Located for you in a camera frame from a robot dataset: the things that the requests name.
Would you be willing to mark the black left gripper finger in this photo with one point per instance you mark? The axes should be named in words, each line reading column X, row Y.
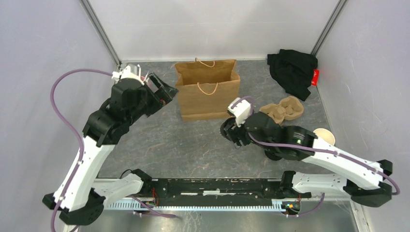
column 166, row 94
column 156, row 84

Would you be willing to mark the black cloth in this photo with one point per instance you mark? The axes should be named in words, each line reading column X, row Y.
column 293, row 71

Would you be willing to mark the red tag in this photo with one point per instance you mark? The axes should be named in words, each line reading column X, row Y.
column 315, row 77

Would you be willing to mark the brown paper bag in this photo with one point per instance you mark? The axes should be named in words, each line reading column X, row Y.
column 206, row 88

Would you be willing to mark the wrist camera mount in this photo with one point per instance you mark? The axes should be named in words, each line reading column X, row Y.
column 116, row 76
column 241, row 109

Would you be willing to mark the cardboard cup carrier stack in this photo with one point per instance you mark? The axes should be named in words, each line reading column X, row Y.
column 289, row 108

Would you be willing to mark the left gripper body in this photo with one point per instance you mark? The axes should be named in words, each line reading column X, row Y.
column 149, row 104

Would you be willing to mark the stack of black lids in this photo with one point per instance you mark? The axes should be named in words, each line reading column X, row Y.
column 272, row 156

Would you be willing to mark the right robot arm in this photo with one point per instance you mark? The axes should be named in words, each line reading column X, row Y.
column 366, row 182

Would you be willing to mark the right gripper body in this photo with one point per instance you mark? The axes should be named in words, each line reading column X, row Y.
column 242, row 133

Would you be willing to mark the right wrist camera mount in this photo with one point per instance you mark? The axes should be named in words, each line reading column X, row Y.
column 241, row 109

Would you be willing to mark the stack of paper cups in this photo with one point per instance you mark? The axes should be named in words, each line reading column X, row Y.
column 326, row 135

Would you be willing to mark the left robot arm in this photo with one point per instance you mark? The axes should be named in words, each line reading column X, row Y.
column 77, row 202

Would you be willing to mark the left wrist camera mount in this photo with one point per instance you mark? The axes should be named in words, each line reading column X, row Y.
column 116, row 76

